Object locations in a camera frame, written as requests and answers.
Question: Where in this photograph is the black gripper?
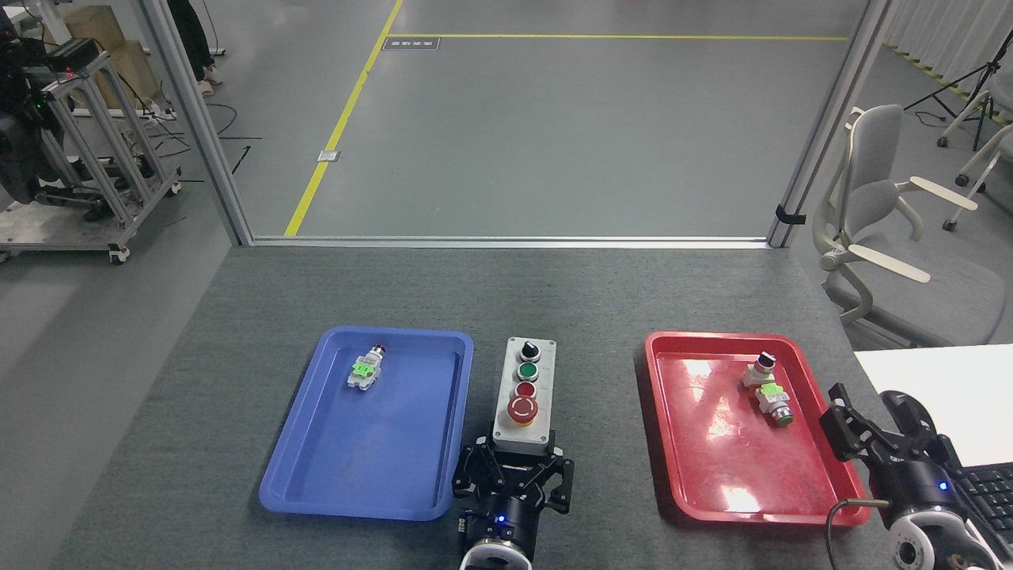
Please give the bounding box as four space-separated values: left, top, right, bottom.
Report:
452 431 575 555
818 383 969 533

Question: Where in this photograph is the grey control box with buttons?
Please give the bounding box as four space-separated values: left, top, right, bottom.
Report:
492 336 557 458

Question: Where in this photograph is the brown wooden box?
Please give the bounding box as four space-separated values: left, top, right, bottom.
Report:
44 6 163 112

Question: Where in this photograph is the black computer mouse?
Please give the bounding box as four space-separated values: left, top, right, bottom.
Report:
880 390 938 444

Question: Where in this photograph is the black keyboard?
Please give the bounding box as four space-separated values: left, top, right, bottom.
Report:
954 463 1013 563

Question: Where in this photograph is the blue plastic tray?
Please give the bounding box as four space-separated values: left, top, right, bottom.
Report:
259 326 475 523

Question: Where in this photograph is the grey office chair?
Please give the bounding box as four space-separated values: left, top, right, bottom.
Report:
813 104 1013 349

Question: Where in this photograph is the red plastic tray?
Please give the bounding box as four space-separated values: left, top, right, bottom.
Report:
634 331 871 526

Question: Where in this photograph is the white chair leg with castor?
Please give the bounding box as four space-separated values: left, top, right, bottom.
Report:
942 123 1013 232
936 89 995 149

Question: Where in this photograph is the black tripod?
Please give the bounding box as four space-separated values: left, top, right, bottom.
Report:
904 30 1013 151

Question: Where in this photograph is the white curtain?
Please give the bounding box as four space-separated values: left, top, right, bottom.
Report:
882 0 1013 108

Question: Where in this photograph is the person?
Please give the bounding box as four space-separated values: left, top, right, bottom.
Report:
166 0 224 100

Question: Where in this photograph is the black machine on cart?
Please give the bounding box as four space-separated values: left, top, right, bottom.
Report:
0 16 76 205

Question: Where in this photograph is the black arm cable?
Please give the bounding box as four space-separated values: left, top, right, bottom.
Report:
825 498 890 570

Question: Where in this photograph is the green push button switch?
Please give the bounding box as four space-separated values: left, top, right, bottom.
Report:
756 383 795 428

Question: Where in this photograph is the black selector switch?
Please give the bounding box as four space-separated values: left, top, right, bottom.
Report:
742 353 777 389

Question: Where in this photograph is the red push button switch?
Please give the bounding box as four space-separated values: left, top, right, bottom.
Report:
347 344 387 391

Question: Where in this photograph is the silver table edge rail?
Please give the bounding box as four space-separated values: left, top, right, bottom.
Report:
252 236 772 250

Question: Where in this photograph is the silver aluminium post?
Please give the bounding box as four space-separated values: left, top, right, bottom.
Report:
141 0 254 246
766 0 895 249

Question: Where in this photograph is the black floor cable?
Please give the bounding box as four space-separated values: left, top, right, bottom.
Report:
150 101 264 173

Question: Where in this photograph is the aluminium frame cart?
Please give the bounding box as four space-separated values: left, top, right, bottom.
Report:
0 51 183 264

